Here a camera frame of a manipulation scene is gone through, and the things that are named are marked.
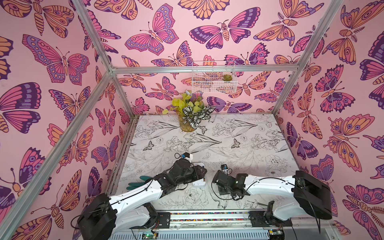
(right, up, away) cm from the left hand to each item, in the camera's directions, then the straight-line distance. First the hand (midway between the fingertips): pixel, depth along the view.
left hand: (205, 171), depth 78 cm
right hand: (+9, -11, +7) cm, 16 cm away
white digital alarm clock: (-2, -7, +5) cm, 9 cm away
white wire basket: (+7, +55, +18) cm, 58 cm away
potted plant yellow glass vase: (-8, +33, +13) cm, 36 cm away
